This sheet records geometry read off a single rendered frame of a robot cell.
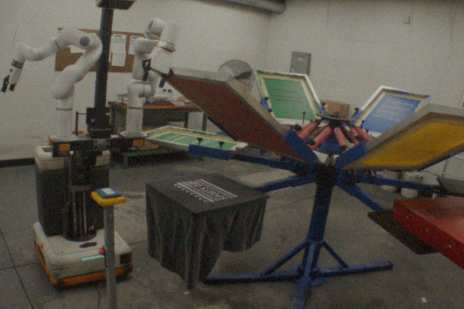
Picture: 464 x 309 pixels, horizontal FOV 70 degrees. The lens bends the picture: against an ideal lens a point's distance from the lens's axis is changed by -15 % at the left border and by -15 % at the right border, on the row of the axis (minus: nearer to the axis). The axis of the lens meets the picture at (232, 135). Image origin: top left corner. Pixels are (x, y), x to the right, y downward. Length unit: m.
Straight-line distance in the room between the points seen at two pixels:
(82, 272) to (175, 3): 4.65
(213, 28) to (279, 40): 1.44
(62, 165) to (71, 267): 0.71
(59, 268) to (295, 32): 5.93
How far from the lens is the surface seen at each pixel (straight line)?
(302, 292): 2.82
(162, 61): 1.66
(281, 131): 1.82
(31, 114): 5.43
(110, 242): 1.92
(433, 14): 6.02
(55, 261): 2.63
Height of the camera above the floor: 1.61
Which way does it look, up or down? 11 degrees down
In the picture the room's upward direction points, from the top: 6 degrees clockwise
